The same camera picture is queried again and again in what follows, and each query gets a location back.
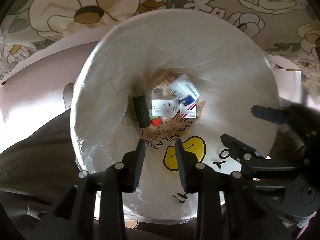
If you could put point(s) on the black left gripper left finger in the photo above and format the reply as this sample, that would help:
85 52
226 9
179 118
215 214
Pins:
100 199

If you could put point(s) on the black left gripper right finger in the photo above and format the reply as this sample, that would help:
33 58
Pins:
226 208

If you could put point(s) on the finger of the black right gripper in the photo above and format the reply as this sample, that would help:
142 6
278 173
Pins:
272 115
241 152

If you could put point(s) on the white milk carton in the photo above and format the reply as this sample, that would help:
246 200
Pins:
184 90

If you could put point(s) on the red block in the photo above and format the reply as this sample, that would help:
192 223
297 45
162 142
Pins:
156 122

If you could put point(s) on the small blue white carton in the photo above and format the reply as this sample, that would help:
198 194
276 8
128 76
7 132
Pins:
165 107

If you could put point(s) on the black sock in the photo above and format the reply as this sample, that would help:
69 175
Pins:
141 111

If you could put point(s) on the green foam cube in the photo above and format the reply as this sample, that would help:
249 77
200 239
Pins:
150 114

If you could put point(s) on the white trash bin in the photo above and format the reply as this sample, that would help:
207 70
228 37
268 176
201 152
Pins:
166 76

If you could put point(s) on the dark trouser leg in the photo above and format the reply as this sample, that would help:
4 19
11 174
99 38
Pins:
43 193

